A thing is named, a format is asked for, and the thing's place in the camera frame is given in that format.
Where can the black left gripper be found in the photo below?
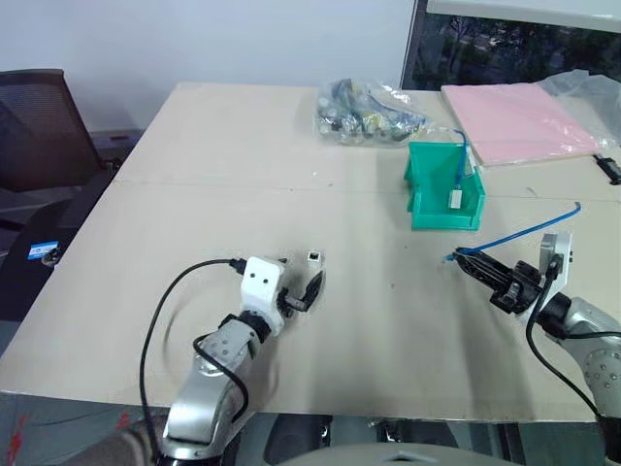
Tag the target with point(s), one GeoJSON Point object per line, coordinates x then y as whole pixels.
{"type": "Point", "coordinates": [290, 302]}

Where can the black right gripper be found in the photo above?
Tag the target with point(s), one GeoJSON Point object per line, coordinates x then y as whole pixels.
{"type": "Point", "coordinates": [519, 289]}

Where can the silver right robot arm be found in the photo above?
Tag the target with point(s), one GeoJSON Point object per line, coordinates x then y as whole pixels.
{"type": "Point", "coordinates": [594, 349]}

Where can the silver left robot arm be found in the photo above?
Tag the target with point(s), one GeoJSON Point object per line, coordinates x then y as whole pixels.
{"type": "Point", "coordinates": [204, 393]}

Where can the white coupler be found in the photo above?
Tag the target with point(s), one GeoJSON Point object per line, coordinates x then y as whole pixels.
{"type": "Point", "coordinates": [314, 256]}

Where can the green plastic bin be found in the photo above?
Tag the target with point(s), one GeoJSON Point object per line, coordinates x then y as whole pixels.
{"type": "Point", "coordinates": [436, 204]}

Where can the pink foam sheet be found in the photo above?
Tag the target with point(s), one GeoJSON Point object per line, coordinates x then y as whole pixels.
{"type": "Point", "coordinates": [514, 121]}

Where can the small black device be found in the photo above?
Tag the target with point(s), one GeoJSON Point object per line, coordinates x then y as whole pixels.
{"type": "Point", "coordinates": [610, 167]}

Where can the clear plastic bag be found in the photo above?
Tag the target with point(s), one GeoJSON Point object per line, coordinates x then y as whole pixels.
{"type": "Point", "coordinates": [589, 99]}

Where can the dark window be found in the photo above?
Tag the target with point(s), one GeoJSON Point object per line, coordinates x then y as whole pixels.
{"type": "Point", "coordinates": [514, 48]}

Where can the blue label card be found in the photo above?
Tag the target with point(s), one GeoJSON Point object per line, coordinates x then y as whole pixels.
{"type": "Point", "coordinates": [41, 250]}

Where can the black mesh office chair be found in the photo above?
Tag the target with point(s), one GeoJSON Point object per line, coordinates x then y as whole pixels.
{"type": "Point", "coordinates": [39, 141]}

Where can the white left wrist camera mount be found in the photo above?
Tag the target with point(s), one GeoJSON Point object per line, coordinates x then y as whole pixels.
{"type": "Point", "coordinates": [260, 286]}

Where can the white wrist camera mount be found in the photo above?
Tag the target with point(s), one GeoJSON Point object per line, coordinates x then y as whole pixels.
{"type": "Point", "coordinates": [260, 286]}
{"type": "Point", "coordinates": [558, 257]}

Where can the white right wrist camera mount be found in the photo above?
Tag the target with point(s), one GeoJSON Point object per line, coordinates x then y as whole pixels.
{"type": "Point", "coordinates": [558, 257]}

